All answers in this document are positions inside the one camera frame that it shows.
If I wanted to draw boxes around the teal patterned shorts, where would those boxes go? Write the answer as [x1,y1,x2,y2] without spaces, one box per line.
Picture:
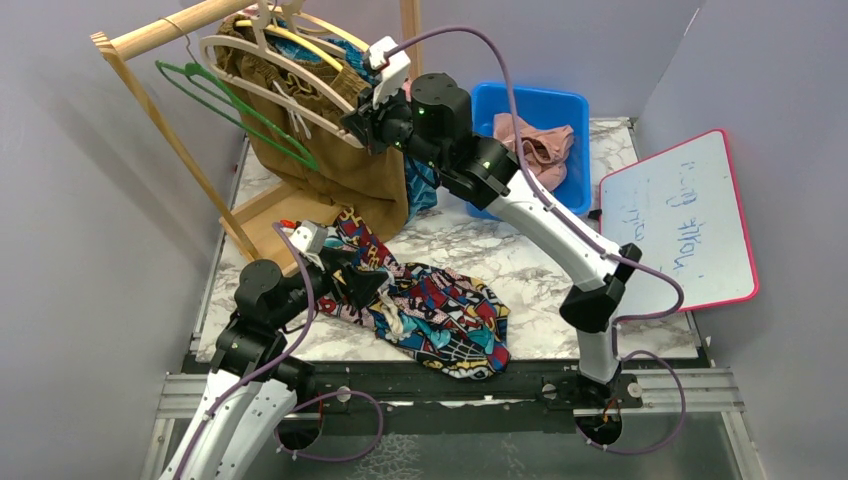
[266,34,438,220]

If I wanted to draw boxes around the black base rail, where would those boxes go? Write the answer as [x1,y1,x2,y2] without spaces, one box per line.
[271,358,670,436]

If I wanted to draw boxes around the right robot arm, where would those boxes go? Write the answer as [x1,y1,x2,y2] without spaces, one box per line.
[340,73,641,407]

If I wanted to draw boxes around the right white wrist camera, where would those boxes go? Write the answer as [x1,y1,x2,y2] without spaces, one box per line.
[363,36,411,108]

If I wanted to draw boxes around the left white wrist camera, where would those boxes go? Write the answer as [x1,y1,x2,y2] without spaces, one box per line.
[282,220,328,270]

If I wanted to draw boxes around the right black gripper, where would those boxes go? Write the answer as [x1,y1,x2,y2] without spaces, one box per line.
[338,78,446,177]

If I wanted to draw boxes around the wooden clothes rack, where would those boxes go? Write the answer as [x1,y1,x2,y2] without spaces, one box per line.
[90,0,456,276]

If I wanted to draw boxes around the pink framed whiteboard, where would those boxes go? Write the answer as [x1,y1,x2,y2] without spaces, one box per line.
[599,129,760,311]

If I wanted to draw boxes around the mustard brown shorts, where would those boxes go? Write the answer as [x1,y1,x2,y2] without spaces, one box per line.
[213,14,410,243]

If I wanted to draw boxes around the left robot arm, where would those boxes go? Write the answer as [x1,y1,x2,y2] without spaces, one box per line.
[160,250,389,479]

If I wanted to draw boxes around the blue plastic bin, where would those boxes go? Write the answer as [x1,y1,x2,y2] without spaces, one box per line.
[472,83,591,215]

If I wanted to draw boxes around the pink shorts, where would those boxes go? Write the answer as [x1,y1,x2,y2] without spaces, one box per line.
[517,118,575,191]

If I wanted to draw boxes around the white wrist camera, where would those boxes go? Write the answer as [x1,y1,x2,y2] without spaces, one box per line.
[282,220,328,270]
[363,36,411,108]

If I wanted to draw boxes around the comic print shorts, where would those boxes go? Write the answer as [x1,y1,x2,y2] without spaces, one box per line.
[316,208,511,380]

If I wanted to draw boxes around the beige wooden hanger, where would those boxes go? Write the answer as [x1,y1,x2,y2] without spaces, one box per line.
[270,0,368,55]
[200,1,370,149]

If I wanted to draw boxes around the yellow hanger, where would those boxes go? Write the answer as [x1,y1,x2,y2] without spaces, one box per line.
[235,19,345,71]

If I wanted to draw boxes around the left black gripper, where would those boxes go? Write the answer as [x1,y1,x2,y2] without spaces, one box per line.
[271,245,389,328]

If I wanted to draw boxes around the green hanger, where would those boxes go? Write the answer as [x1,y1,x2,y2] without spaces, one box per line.
[154,55,318,171]

